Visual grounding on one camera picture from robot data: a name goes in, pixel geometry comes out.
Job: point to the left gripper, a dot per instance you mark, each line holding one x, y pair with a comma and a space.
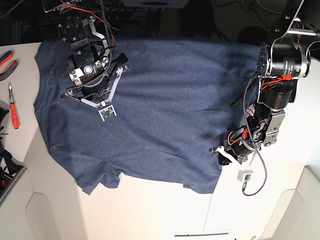
239, 150

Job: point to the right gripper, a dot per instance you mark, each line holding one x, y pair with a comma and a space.
95, 92

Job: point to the blue t-shirt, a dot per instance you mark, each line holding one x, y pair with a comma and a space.
172, 105

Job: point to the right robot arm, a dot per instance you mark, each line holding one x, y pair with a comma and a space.
91, 66

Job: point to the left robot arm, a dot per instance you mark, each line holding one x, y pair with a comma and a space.
284, 57

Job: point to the orange handled screwdriver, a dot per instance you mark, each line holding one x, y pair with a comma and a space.
14, 117

